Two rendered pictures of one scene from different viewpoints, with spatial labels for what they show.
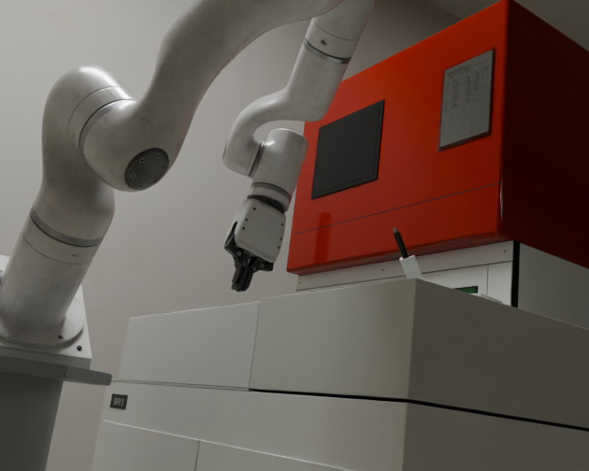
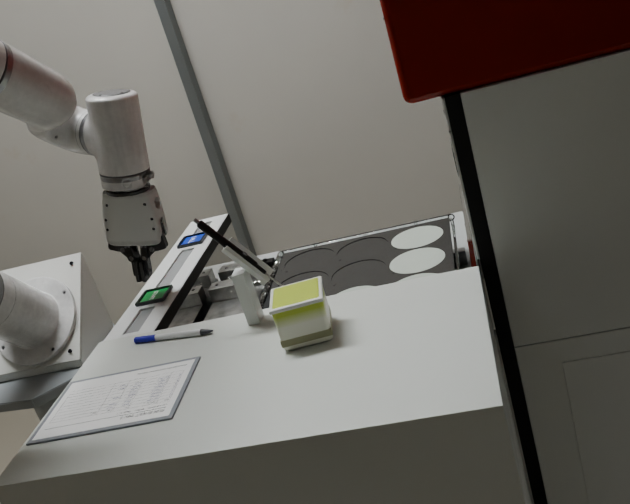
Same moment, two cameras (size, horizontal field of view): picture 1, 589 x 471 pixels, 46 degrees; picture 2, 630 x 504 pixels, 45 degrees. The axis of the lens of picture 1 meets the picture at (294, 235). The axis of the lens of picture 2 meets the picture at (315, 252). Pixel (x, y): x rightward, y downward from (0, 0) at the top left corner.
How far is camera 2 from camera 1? 1.40 m
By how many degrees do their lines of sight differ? 59
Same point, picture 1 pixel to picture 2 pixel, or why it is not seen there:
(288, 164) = (106, 146)
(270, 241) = (140, 228)
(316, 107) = (42, 123)
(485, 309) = (89, 482)
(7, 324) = (16, 352)
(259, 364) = not seen: hidden behind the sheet
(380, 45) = not seen: outside the picture
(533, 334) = (170, 480)
